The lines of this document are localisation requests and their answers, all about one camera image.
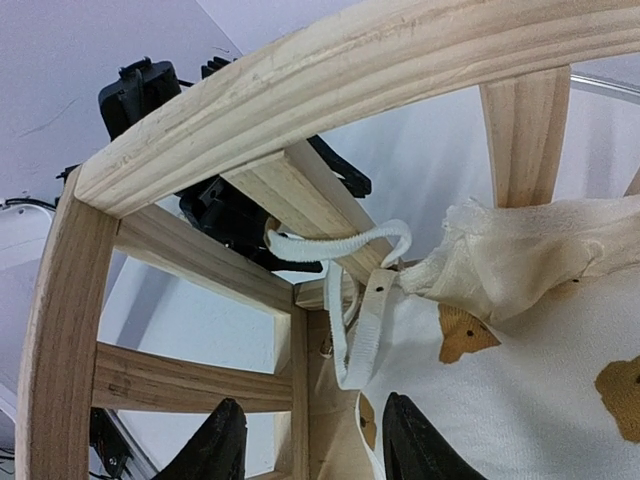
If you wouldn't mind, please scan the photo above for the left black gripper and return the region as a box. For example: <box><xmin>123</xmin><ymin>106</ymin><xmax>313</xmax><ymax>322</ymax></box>
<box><xmin>177</xmin><ymin>135</ymin><xmax>372</xmax><ymax>273</ymax></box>

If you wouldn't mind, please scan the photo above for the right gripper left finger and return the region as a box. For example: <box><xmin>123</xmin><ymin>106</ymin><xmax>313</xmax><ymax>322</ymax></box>
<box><xmin>157</xmin><ymin>398</ymin><xmax>247</xmax><ymax>480</ymax></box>

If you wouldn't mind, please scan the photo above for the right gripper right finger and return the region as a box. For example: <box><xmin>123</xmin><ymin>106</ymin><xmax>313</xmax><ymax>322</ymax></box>
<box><xmin>382</xmin><ymin>392</ymin><xmax>485</xmax><ymax>480</ymax></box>

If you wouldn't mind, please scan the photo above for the bear print cushion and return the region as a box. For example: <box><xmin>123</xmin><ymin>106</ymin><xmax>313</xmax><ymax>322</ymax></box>
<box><xmin>264</xmin><ymin>197</ymin><xmax>640</xmax><ymax>480</ymax></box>

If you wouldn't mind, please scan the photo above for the wooden pet bed frame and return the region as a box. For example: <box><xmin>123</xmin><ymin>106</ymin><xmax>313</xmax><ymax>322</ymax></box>
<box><xmin>15</xmin><ymin>1</ymin><xmax>639</xmax><ymax>479</ymax></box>

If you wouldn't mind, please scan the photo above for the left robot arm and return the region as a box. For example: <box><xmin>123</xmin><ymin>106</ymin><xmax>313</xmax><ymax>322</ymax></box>
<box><xmin>98</xmin><ymin>57</ymin><xmax>372</xmax><ymax>273</ymax></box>

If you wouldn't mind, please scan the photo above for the aluminium front rail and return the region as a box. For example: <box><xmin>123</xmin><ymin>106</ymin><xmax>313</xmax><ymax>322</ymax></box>
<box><xmin>0</xmin><ymin>389</ymin><xmax>161</xmax><ymax>480</ymax></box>

